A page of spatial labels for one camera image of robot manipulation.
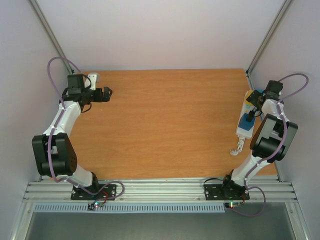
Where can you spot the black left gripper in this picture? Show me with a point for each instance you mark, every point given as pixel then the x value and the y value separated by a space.
pixel 100 98

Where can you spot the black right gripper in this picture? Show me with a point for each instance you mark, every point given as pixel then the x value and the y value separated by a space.
pixel 253 97

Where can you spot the white power strip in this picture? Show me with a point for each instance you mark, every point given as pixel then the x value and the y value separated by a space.
pixel 242 133

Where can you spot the dark blue cube adapter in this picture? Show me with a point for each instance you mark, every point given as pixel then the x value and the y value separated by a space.
pixel 244 125

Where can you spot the yellow cube socket adapter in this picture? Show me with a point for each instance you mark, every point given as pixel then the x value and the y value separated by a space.
pixel 247 97

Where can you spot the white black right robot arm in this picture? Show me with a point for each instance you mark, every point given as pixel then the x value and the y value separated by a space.
pixel 270 143

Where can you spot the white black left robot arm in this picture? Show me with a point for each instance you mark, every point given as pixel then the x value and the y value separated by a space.
pixel 54 154

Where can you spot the black power adapter plug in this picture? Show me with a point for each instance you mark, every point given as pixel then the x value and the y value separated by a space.
pixel 250 116

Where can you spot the right small circuit board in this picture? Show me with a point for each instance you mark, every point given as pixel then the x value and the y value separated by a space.
pixel 232 204

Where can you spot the small circuit board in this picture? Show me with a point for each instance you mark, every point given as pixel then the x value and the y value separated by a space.
pixel 95 205
pixel 232 204

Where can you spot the left small circuit board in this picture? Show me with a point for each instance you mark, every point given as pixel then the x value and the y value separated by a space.
pixel 95 205

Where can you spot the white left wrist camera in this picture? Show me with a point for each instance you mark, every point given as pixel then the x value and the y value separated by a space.
pixel 91 80

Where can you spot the right aluminium corner post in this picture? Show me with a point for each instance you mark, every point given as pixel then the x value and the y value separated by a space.
pixel 284 8

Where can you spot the aluminium corner post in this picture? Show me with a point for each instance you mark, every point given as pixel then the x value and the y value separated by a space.
pixel 35 6
pixel 284 8

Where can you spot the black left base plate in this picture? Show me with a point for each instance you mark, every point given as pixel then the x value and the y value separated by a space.
pixel 94 193

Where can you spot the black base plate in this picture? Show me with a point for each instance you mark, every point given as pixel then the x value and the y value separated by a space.
pixel 94 193
pixel 225 191

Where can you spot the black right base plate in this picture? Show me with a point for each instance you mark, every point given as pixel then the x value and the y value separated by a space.
pixel 225 191

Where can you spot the grey slotted cable duct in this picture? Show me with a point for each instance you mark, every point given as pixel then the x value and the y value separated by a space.
pixel 130 208

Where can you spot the left aluminium corner post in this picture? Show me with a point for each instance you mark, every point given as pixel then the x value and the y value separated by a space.
pixel 35 6

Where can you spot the aluminium front rail frame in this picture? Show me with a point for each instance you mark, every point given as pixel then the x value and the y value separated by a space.
pixel 162 190

